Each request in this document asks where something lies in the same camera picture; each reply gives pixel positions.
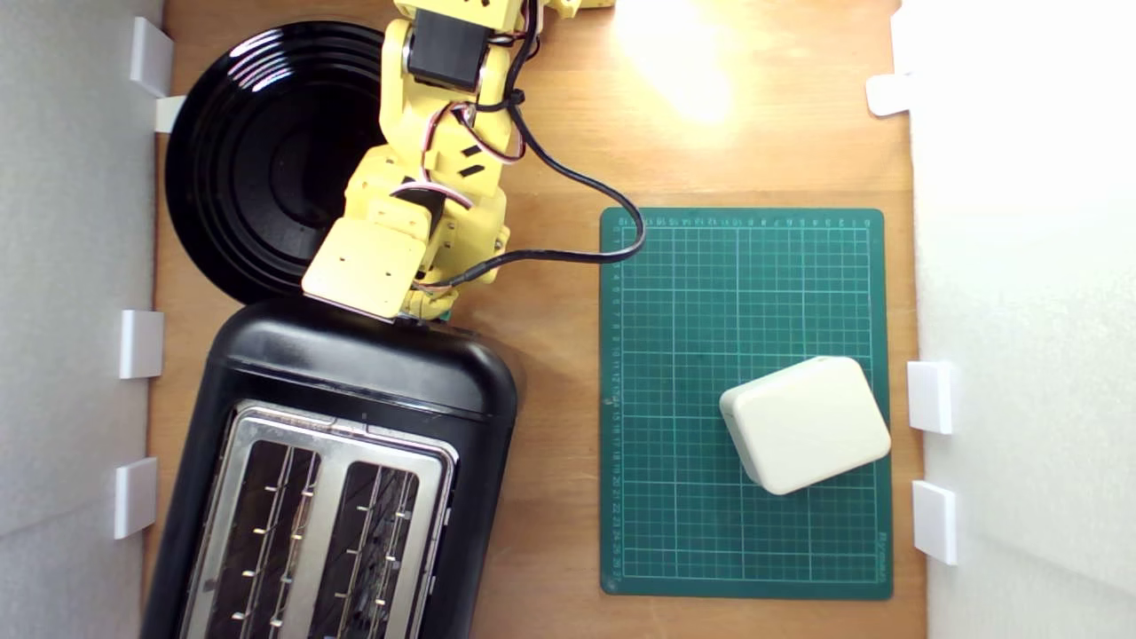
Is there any black two-slot toaster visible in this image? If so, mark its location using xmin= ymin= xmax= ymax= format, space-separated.
xmin=140 ymin=297 xmax=521 ymax=639

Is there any black plate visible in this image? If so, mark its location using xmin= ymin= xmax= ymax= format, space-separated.
xmin=164 ymin=21 xmax=420 ymax=305

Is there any green cutting mat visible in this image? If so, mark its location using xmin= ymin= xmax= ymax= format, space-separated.
xmin=599 ymin=207 xmax=895 ymax=601

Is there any white block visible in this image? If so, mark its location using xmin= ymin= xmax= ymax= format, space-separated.
xmin=719 ymin=356 xmax=893 ymax=496

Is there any yellow gripper camera housing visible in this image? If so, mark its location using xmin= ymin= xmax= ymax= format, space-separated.
xmin=301 ymin=217 xmax=430 ymax=322

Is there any black camera cable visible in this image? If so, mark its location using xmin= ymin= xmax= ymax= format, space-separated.
xmin=426 ymin=0 xmax=647 ymax=290

